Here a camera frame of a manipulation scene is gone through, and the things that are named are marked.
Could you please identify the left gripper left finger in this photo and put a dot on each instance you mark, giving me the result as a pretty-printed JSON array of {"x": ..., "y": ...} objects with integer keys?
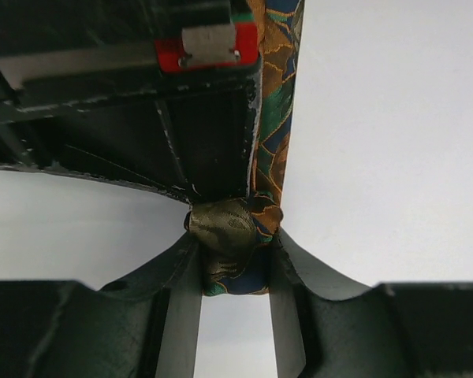
[{"x": 144, "y": 324}]

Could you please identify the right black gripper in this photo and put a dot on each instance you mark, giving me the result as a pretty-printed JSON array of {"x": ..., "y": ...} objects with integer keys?
[{"x": 160, "y": 96}]

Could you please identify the orange green patterned tie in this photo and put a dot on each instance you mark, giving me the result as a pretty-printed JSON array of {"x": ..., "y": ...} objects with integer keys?
[{"x": 235, "y": 232}]

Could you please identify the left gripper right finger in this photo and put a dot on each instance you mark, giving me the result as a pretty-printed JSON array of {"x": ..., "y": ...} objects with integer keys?
[{"x": 328, "y": 325}]

